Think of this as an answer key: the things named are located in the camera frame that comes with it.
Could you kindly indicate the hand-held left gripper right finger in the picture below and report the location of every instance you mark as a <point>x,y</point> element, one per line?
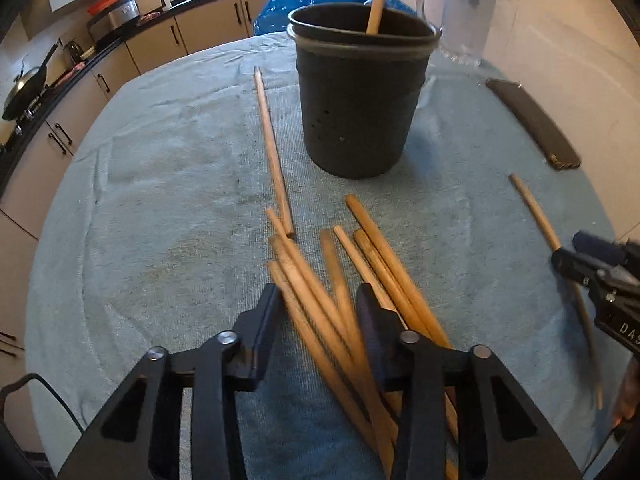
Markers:
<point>369,320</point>

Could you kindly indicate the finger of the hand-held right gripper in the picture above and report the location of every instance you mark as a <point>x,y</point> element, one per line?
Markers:
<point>580,270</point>
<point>597,247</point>

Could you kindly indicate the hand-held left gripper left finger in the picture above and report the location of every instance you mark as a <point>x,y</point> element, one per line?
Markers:
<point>269,312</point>

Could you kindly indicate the group of wooden chopsticks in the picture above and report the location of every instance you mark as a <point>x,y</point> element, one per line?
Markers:
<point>330,280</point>

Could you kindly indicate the black perforated utensil holder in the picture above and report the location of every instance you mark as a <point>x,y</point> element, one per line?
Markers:
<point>357,105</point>

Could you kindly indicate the black phone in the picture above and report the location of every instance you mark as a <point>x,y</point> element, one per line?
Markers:
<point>537,122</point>

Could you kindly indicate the teal towel table cover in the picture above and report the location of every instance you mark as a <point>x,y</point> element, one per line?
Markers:
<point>175,185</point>

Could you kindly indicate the clear glass mug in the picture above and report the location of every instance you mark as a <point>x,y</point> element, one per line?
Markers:
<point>467,20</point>

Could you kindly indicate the beige kitchen base cabinets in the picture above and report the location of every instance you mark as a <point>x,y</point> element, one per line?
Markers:
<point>150,45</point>

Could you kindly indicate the metal kettle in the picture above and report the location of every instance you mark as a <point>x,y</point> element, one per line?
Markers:
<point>73,50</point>

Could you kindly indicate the black wok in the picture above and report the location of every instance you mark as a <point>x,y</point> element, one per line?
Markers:
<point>22,90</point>

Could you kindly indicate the rice cooker with red lid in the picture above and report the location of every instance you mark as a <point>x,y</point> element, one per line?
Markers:
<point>117,12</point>

